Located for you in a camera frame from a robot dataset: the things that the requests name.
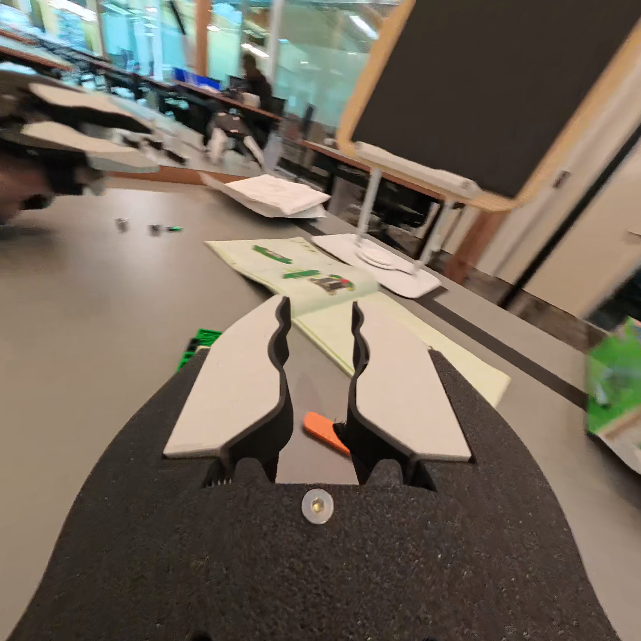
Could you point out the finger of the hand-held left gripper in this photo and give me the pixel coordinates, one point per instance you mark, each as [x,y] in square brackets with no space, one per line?
[85,102]
[80,142]

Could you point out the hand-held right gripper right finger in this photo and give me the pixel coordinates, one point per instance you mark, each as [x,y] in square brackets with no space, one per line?
[405,390]

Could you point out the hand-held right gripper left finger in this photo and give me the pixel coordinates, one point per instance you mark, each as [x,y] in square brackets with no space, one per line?
[235,385]

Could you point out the green brick assembly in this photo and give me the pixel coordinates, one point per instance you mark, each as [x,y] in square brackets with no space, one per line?
[203,343]

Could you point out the orange brick separator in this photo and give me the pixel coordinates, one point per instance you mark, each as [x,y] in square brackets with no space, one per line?
[323,429]

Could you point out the grey desk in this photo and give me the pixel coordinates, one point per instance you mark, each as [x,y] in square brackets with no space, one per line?
[100,310]

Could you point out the white board stand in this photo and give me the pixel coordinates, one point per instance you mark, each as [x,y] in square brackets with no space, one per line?
[395,270]

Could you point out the pale green instruction booklet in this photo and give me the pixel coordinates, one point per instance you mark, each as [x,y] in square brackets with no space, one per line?
[320,288]

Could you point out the white office chair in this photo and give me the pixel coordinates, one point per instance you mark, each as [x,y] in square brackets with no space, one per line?
[233,135]

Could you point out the white folded cloth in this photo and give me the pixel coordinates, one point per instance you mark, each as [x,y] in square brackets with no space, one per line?
[275,195]

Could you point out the green cardboard box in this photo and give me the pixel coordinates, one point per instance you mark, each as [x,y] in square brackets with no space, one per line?
[618,390]

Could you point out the black board with wooden frame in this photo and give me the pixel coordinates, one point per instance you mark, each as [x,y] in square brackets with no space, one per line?
[480,90]

